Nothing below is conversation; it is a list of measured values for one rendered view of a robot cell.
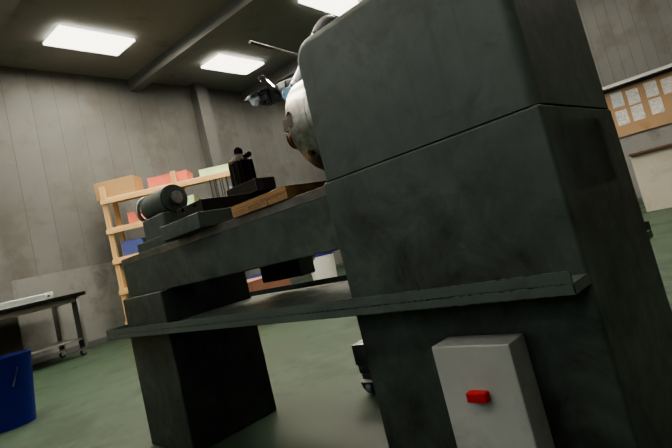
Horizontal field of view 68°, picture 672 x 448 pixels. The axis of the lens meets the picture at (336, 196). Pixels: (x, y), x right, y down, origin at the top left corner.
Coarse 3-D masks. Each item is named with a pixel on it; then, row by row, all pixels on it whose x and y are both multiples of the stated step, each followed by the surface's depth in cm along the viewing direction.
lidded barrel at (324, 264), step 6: (330, 252) 794; (318, 258) 786; (324, 258) 787; (330, 258) 793; (318, 264) 786; (324, 264) 786; (330, 264) 791; (318, 270) 786; (324, 270) 785; (330, 270) 789; (312, 276) 799; (318, 276) 787; (324, 276) 785; (330, 276) 787; (336, 276) 797
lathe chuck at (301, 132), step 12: (300, 84) 151; (288, 96) 152; (300, 96) 147; (288, 108) 150; (300, 108) 146; (300, 120) 146; (300, 132) 147; (312, 132) 144; (300, 144) 149; (312, 144) 147; (312, 156) 150
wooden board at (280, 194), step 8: (296, 184) 154; (304, 184) 156; (312, 184) 158; (320, 184) 161; (272, 192) 154; (280, 192) 152; (288, 192) 151; (296, 192) 153; (304, 192) 155; (248, 200) 163; (256, 200) 160; (264, 200) 158; (272, 200) 155; (280, 200) 152; (232, 208) 170; (240, 208) 167; (248, 208) 164; (256, 208) 161
